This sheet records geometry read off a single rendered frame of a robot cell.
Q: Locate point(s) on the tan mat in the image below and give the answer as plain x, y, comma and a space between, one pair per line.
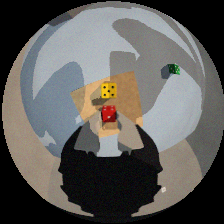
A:
88, 101

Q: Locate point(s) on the red die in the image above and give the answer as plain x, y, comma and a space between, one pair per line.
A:
108, 114

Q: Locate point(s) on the green die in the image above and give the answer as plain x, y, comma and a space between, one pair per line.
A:
174, 69

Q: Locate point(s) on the yellow die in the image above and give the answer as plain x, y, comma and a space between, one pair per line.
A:
108, 90

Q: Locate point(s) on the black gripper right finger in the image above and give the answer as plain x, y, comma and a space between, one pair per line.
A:
136, 141

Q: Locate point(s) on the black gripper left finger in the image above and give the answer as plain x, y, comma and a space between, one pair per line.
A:
83, 140

